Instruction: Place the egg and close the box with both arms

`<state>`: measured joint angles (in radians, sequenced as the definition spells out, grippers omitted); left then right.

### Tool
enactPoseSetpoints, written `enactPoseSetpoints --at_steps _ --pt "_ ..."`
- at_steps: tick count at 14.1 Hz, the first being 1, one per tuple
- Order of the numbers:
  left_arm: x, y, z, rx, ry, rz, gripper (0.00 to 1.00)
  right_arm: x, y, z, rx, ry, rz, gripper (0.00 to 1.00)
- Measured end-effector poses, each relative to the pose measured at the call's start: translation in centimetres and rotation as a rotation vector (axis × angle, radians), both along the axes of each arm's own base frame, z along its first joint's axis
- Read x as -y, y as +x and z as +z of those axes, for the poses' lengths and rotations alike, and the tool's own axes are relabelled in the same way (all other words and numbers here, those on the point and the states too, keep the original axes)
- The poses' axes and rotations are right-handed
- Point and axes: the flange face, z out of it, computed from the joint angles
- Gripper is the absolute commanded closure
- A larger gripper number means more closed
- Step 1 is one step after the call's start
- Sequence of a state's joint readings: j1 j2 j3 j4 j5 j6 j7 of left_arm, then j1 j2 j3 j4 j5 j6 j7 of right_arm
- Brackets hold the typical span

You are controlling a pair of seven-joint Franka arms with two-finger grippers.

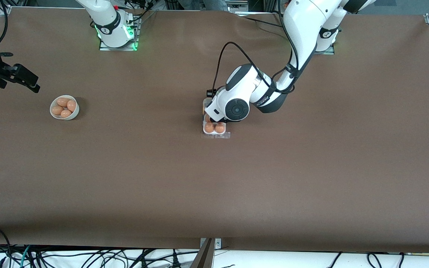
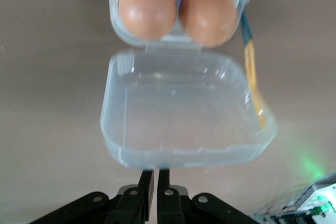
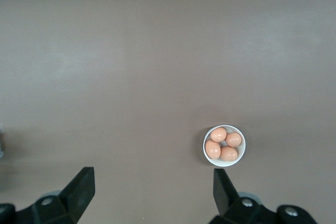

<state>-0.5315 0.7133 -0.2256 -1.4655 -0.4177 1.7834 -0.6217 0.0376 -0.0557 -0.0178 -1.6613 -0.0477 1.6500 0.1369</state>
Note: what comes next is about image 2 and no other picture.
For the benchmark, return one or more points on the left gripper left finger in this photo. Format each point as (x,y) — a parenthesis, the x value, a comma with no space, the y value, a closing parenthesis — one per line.
(141,203)

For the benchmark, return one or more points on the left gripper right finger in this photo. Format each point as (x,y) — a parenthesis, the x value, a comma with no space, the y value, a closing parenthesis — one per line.
(169,203)

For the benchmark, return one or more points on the clear plastic egg box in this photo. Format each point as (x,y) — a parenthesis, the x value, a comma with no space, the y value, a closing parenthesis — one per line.
(183,108)

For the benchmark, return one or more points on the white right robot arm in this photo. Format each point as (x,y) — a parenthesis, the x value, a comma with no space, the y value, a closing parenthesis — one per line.
(320,192)

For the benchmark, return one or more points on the brown egg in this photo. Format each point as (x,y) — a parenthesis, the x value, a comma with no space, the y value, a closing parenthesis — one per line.
(147,7)
(208,15)

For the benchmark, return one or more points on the blue and yellow strip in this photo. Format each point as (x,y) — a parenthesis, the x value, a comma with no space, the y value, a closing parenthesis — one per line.
(252,61)

